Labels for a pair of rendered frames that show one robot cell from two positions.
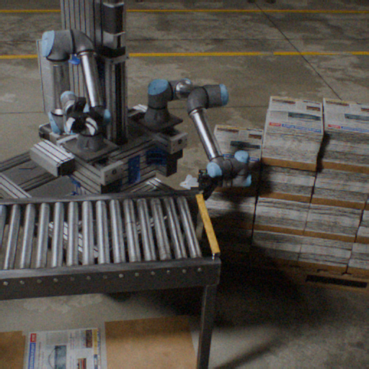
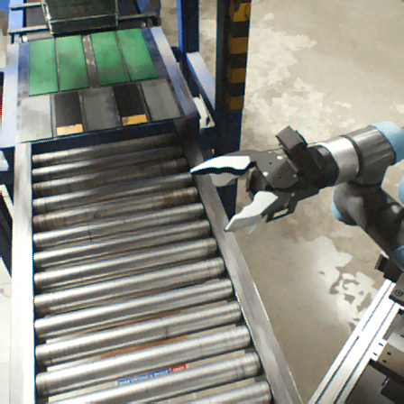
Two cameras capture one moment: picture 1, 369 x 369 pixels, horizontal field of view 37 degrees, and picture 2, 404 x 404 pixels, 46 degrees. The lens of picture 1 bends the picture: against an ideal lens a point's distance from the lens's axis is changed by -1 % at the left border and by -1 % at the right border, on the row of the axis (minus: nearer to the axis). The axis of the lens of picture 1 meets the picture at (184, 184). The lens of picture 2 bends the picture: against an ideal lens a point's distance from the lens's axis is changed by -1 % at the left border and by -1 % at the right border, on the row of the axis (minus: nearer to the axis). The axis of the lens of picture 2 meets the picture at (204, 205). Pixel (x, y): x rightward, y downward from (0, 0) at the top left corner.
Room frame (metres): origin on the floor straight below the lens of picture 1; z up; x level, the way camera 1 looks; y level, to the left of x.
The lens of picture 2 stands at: (2.00, -0.05, 1.72)
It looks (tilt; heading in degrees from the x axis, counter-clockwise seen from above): 46 degrees down; 86
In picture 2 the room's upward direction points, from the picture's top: straight up
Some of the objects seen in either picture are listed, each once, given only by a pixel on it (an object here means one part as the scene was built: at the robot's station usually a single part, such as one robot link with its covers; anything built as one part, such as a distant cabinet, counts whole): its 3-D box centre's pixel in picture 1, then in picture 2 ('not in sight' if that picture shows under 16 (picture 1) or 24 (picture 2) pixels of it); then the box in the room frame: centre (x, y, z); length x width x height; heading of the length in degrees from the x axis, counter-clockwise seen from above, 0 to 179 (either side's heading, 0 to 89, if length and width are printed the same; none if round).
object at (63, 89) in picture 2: not in sight; (95, 87); (1.70, 1.54, 0.75); 0.70 x 0.65 x 0.10; 101
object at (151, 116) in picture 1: (157, 110); not in sight; (2.98, 0.19, 0.87); 0.15 x 0.15 x 0.10
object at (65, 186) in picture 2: not in sight; (112, 179); (1.80, 0.99, 0.77); 0.47 x 0.05 x 0.05; 11
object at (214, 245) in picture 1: (207, 223); not in sight; (2.00, -0.11, 0.81); 0.43 x 0.03 x 0.02; 11
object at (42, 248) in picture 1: (42, 236); (133, 286); (1.87, 0.61, 0.77); 0.47 x 0.05 x 0.05; 11
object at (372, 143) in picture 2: (70, 102); (369, 151); (2.32, 0.55, 1.21); 0.11 x 0.08 x 0.09; 22
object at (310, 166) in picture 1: (288, 156); not in sight; (2.55, -0.54, 0.86); 0.29 x 0.16 x 0.04; 81
